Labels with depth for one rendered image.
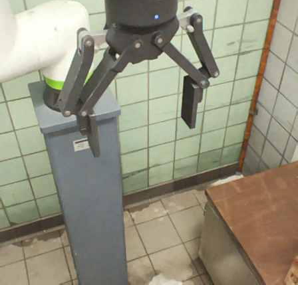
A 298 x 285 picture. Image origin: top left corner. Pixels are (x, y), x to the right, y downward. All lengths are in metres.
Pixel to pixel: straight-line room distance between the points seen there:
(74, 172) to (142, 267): 1.06
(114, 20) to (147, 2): 0.04
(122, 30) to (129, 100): 1.41
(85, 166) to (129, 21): 0.76
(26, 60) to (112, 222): 0.66
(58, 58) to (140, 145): 1.17
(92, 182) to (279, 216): 0.78
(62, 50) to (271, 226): 1.03
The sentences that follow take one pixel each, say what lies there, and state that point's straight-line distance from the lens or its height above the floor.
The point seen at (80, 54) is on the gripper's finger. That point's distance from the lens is 0.43.
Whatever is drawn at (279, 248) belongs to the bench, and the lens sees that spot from 1.53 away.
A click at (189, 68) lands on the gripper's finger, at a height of 1.56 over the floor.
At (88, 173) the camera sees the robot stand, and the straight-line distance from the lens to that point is 1.14.
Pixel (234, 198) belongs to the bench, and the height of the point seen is 0.58.
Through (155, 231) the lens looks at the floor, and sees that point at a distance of 2.21.
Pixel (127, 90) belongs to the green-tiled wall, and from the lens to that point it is 1.78.
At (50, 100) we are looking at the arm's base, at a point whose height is 1.22.
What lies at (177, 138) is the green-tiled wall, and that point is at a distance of 2.09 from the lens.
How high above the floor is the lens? 1.81
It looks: 42 degrees down
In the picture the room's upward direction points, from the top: straight up
